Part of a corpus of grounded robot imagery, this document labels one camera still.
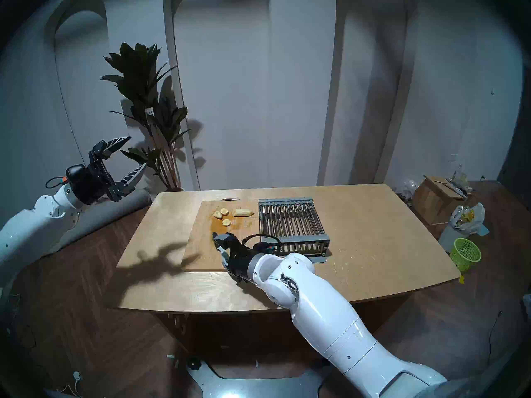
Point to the wooden cutting board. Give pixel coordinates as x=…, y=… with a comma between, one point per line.
x=203, y=248

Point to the white waste bin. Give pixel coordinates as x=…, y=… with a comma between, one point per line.
x=447, y=237

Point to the white plastic bag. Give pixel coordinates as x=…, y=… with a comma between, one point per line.
x=468, y=218

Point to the clear crumpled plastic bag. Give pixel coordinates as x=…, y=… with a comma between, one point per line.
x=406, y=189

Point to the tall potted green plant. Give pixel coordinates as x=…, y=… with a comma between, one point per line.
x=139, y=82

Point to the green plastic basket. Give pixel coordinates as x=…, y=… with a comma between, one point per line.
x=465, y=254

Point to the grey metal dish rack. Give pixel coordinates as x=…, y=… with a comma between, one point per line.
x=290, y=219

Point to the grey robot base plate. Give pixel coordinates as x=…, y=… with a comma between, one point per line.
x=232, y=387

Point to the clear plastic bottle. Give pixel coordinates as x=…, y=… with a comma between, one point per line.
x=457, y=172

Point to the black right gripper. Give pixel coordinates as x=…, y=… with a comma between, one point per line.
x=238, y=262

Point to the peeled banana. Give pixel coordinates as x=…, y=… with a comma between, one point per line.
x=242, y=212

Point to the black base knob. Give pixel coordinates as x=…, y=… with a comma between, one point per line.
x=193, y=363

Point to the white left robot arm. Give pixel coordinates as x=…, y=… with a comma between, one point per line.
x=29, y=231

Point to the blue paper scrap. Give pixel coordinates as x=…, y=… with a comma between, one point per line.
x=483, y=230

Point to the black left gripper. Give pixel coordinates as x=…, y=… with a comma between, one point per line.
x=89, y=183

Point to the white floor plug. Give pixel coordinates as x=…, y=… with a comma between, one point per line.
x=76, y=376

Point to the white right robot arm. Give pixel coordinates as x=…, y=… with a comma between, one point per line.
x=332, y=318

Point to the cardboard box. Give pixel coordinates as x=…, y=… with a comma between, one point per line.
x=429, y=200

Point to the crumpled snack bag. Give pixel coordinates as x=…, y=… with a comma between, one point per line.
x=461, y=183

